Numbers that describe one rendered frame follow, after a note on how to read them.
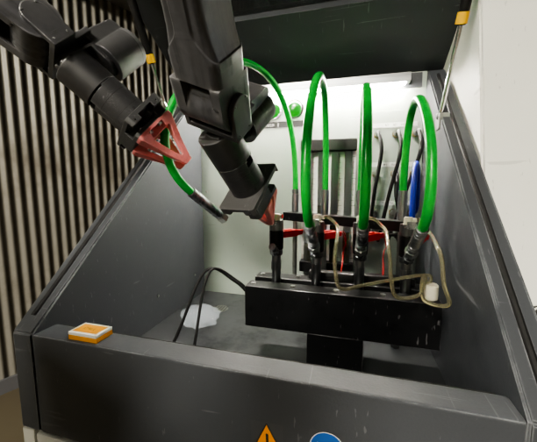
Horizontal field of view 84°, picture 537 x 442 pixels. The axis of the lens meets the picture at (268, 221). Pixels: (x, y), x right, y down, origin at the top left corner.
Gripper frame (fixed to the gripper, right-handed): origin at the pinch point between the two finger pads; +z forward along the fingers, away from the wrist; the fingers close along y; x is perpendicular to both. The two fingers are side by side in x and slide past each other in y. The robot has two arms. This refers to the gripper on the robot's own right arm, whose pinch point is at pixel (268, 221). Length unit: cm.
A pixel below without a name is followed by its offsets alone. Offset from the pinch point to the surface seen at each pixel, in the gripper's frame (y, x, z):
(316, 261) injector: -1.3, -6.9, 10.2
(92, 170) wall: 59, 175, 38
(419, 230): 0.0, -24.5, -0.3
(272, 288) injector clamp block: -8.6, -0.5, 9.3
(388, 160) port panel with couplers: 35.4, -14.0, 17.9
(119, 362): -29.1, 9.4, -4.8
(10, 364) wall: -56, 182, 80
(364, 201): -0.7, -18.0, -6.9
